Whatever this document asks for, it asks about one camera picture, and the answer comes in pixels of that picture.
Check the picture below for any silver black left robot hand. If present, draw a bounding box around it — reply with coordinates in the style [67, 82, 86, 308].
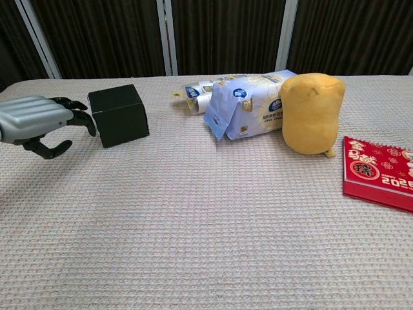
[0, 95, 98, 160]

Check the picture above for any black cardboard box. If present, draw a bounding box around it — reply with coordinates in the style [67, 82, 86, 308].
[88, 84, 151, 149]

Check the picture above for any clear plastic toilet roll pack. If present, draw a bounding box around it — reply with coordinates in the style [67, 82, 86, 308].
[183, 80, 216, 116]

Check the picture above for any beige woven tablecloth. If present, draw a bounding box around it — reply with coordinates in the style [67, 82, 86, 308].
[0, 75, 413, 310]

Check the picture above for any blue white tissue pack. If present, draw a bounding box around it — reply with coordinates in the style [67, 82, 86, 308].
[203, 68, 298, 141]

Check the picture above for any yellow plush toy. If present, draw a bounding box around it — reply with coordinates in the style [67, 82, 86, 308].
[279, 72, 347, 159]

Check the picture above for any red desk calendar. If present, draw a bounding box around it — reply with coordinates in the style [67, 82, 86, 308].
[342, 136, 413, 214]

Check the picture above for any grey partition frame post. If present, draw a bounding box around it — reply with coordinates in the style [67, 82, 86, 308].
[156, 0, 179, 77]
[14, 0, 62, 79]
[275, 0, 299, 74]

